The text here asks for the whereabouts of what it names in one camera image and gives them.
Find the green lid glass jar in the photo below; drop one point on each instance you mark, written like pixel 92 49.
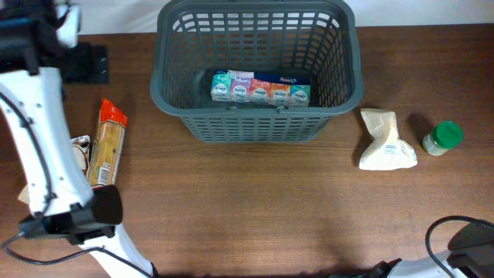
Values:
pixel 444 137

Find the brown white snack bag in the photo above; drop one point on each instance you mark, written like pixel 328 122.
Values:
pixel 81 149

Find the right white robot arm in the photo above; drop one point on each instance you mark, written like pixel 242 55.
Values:
pixel 469 254

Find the beige paper pouch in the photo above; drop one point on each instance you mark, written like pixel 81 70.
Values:
pixel 387 151

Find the tissue multipack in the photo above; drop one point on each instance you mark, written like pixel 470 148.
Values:
pixel 261 88

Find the grey plastic shopping basket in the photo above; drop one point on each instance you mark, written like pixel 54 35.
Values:
pixel 313 39

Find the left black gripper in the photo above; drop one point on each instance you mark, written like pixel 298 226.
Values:
pixel 89 73

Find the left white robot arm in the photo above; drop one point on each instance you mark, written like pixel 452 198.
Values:
pixel 38 40

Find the red spaghetti packet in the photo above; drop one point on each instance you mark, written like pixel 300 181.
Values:
pixel 107 145

